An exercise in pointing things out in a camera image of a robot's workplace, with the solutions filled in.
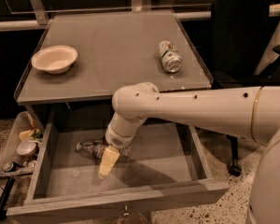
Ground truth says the clear plastic bin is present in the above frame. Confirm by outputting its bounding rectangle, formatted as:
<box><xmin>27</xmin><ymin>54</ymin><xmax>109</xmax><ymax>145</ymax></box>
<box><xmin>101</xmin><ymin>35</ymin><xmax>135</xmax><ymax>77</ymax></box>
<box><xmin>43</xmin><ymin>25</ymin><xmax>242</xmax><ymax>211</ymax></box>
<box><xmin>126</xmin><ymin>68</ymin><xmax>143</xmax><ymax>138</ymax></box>
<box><xmin>0</xmin><ymin>111</ymin><xmax>43</xmax><ymax>177</ymax></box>

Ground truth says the white cup in bin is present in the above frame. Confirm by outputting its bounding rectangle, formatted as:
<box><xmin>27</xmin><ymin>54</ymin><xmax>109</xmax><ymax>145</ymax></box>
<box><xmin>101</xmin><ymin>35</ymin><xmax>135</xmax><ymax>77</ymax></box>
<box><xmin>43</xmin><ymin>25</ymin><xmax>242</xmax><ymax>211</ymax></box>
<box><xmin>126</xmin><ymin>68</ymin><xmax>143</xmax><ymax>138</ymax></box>
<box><xmin>17</xmin><ymin>140</ymin><xmax>36</xmax><ymax>157</ymax></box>

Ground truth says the open grey wooden drawer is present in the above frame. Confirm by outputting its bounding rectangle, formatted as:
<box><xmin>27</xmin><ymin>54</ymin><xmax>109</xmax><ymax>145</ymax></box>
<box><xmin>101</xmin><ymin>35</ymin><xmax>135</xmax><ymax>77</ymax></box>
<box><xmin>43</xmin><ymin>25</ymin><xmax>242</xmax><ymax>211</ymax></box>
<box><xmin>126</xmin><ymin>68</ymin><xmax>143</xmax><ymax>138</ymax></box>
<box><xmin>7</xmin><ymin>115</ymin><xmax>229</xmax><ymax>224</ymax></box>

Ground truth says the metal railing bar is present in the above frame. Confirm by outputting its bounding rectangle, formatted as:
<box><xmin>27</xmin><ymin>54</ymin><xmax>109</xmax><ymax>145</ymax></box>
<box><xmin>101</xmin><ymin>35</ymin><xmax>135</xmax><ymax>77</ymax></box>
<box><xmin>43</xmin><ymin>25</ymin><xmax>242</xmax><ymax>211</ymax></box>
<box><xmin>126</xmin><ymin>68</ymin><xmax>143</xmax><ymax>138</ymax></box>
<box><xmin>0</xmin><ymin>0</ymin><xmax>280</xmax><ymax>33</ymax></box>

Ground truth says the metal drawer handle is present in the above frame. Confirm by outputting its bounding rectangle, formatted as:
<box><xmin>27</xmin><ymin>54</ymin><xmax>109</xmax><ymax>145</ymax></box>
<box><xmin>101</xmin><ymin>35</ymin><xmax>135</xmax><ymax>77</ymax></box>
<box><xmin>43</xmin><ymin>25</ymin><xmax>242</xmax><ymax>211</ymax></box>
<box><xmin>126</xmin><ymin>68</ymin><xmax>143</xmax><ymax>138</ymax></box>
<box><xmin>120</xmin><ymin>204</ymin><xmax>150</xmax><ymax>224</ymax></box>

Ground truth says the grey counter cabinet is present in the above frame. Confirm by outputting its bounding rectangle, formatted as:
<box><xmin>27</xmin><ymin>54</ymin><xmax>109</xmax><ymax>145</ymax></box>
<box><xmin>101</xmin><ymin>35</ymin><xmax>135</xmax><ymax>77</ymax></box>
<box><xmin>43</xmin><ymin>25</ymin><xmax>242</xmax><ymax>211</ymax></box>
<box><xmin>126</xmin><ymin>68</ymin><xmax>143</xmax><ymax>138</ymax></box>
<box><xmin>13</xmin><ymin>9</ymin><xmax>214</xmax><ymax>133</ymax></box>

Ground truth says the white paper bowl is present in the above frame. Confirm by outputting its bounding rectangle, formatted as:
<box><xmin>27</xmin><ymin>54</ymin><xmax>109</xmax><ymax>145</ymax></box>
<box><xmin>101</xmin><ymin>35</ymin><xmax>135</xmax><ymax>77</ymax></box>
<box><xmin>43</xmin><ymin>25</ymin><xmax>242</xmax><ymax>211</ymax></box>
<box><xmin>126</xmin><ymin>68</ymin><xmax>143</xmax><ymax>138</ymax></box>
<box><xmin>32</xmin><ymin>45</ymin><xmax>77</xmax><ymax>75</ymax></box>

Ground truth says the black office chair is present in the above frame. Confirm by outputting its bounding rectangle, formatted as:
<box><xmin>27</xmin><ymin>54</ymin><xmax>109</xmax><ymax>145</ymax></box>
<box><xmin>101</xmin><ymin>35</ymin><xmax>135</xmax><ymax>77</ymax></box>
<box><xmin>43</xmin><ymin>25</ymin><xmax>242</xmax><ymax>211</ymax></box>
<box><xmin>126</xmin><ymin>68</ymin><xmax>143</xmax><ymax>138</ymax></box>
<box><xmin>195</xmin><ymin>0</ymin><xmax>280</xmax><ymax>177</ymax></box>

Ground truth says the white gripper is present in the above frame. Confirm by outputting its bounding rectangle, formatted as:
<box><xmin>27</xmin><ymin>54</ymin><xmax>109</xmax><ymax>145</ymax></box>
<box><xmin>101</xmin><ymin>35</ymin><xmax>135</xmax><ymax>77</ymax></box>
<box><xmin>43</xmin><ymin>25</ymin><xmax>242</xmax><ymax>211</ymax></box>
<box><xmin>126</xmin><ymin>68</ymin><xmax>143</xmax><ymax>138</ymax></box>
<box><xmin>98</xmin><ymin>113</ymin><xmax>146</xmax><ymax>179</ymax></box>

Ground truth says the clear plastic water bottle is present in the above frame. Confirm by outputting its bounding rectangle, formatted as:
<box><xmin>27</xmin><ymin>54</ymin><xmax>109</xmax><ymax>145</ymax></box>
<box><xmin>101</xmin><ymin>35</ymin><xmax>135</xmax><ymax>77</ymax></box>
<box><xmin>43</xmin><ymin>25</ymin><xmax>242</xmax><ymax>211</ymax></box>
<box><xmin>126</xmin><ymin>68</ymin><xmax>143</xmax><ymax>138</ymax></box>
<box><xmin>75</xmin><ymin>139</ymin><xmax>132</xmax><ymax>160</ymax></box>

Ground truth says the black stand leg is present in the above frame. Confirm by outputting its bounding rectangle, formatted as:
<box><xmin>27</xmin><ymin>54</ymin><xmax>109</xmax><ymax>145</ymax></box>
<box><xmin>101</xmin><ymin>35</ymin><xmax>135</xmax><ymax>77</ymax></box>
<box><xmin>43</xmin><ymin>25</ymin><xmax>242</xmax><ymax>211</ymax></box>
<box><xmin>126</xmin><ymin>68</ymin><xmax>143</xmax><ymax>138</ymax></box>
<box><xmin>0</xmin><ymin>177</ymin><xmax>15</xmax><ymax>221</ymax></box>

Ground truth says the silver can in bin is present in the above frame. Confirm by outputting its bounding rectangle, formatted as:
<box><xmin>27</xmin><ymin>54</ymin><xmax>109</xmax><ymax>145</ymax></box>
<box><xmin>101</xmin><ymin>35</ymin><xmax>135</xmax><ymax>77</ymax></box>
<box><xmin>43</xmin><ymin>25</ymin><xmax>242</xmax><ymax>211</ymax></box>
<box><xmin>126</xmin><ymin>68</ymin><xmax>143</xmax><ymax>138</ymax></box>
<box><xmin>3</xmin><ymin>161</ymin><xmax>16</xmax><ymax>173</ymax></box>

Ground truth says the green and white soda can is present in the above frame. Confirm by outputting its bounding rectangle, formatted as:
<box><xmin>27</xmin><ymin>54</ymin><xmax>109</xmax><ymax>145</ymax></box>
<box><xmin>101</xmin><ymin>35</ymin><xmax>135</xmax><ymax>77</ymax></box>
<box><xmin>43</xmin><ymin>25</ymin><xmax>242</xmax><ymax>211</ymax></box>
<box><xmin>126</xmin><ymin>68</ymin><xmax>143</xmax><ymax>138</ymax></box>
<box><xmin>158</xmin><ymin>40</ymin><xmax>182</xmax><ymax>73</ymax></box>

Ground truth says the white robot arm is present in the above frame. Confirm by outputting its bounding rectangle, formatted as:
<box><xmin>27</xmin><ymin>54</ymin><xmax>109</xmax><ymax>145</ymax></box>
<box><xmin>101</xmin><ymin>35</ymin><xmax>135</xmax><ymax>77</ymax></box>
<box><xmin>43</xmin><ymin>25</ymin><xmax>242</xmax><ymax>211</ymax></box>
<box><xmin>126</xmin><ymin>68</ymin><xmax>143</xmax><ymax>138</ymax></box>
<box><xmin>99</xmin><ymin>82</ymin><xmax>280</xmax><ymax>224</ymax></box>

